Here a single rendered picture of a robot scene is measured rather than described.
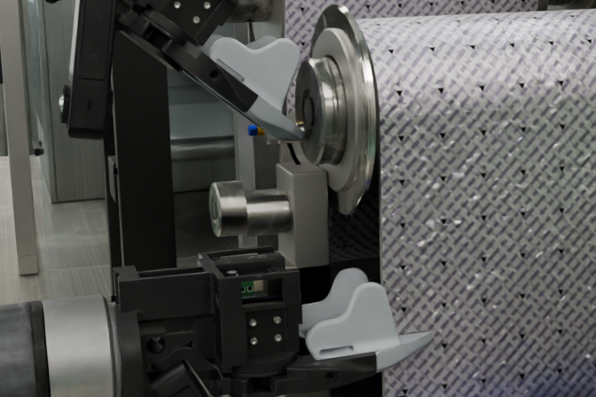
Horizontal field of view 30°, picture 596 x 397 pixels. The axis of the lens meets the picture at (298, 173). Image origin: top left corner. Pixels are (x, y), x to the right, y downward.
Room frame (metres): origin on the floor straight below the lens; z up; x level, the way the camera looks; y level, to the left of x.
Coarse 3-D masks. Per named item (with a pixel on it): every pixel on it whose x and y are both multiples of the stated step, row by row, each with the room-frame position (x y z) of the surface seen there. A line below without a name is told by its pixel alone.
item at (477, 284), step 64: (384, 192) 0.72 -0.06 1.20; (448, 192) 0.73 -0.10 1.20; (512, 192) 0.75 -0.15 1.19; (576, 192) 0.76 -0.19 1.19; (384, 256) 0.72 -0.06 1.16; (448, 256) 0.73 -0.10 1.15; (512, 256) 0.75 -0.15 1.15; (576, 256) 0.76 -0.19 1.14; (448, 320) 0.73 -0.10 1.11; (512, 320) 0.75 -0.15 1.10; (576, 320) 0.76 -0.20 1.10; (384, 384) 0.72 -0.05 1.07; (448, 384) 0.73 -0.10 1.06; (512, 384) 0.75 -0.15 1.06; (576, 384) 0.76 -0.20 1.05
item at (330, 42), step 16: (336, 32) 0.76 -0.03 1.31; (320, 48) 0.80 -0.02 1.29; (336, 48) 0.76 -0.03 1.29; (352, 64) 0.74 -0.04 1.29; (352, 80) 0.73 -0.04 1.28; (352, 96) 0.73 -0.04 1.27; (352, 112) 0.73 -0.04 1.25; (352, 128) 0.73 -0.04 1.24; (352, 144) 0.73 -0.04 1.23; (352, 160) 0.73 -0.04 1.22; (336, 176) 0.77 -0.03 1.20; (352, 176) 0.74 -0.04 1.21
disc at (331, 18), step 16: (320, 16) 0.81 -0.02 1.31; (336, 16) 0.77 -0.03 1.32; (352, 16) 0.75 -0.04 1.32; (320, 32) 0.81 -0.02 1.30; (352, 32) 0.74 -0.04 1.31; (352, 48) 0.74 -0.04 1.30; (368, 64) 0.72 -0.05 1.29; (368, 80) 0.71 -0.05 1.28; (368, 96) 0.71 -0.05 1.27; (368, 112) 0.71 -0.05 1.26; (368, 128) 0.71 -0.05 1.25; (368, 144) 0.71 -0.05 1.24; (368, 160) 0.71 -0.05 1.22; (368, 176) 0.72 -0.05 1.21; (336, 192) 0.78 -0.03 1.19; (352, 192) 0.75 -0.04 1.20; (336, 208) 0.78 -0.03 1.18; (352, 208) 0.75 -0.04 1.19
